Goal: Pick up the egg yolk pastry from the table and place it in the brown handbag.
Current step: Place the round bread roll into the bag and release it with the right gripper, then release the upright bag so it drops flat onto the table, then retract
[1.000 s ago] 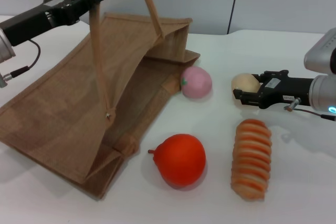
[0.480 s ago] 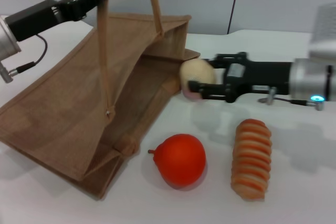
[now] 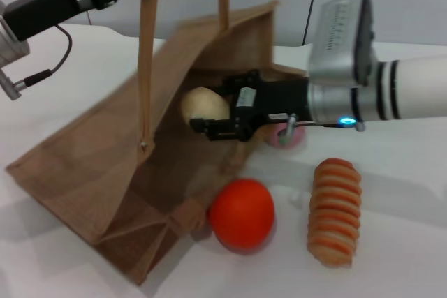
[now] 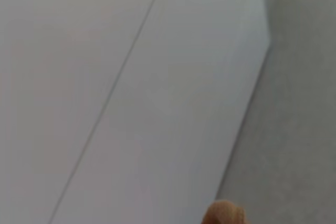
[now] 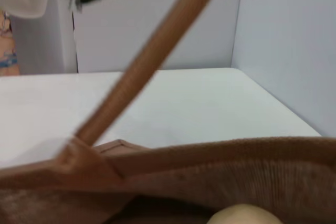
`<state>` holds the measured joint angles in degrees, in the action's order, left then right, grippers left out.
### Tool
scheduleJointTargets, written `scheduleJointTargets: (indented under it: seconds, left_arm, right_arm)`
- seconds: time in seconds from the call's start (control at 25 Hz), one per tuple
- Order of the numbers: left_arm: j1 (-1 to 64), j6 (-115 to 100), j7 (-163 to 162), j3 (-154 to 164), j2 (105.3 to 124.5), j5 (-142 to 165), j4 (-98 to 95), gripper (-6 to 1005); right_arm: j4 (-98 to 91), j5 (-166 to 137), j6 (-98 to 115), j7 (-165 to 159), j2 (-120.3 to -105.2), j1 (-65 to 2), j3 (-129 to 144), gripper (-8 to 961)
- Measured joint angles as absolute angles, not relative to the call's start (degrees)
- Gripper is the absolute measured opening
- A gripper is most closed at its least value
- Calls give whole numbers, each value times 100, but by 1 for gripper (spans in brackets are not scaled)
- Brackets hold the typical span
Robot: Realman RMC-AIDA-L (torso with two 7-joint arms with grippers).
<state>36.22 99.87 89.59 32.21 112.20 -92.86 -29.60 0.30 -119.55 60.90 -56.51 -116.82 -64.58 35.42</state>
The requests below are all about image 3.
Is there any gripper cable with plug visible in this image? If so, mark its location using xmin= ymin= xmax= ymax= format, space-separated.
xmin=281 ymin=112 xmax=366 ymax=146
xmin=0 ymin=24 xmax=73 ymax=102

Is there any beige round egg yolk pastry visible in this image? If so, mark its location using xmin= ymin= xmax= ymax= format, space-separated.
xmin=180 ymin=87 xmax=232 ymax=126

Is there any brown jute handbag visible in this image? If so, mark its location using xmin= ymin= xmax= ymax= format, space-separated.
xmin=5 ymin=0 xmax=309 ymax=287

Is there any striped long bread loaf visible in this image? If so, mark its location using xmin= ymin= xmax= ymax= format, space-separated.
xmin=306 ymin=157 xmax=363 ymax=268

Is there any left gripper cable with plug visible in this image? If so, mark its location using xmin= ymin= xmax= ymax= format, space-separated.
xmin=0 ymin=24 xmax=73 ymax=102

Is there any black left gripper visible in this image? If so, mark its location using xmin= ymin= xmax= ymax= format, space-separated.
xmin=3 ymin=0 xmax=170 ymax=42

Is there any pink peach bun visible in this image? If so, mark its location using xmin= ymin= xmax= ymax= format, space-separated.
xmin=268 ymin=124 xmax=307 ymax=151

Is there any right gripper cable with plug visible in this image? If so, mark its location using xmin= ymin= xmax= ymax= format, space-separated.
xmin=281 ymin=112 xmax=366 ymax=146

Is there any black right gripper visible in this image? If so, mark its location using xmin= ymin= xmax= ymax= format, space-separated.
xmin=189 ymin=70 xmax=314 ymax=143

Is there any orange red pear toy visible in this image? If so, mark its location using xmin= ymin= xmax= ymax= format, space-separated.
xmin=208 ymin=178 xmax=276 ymax=252

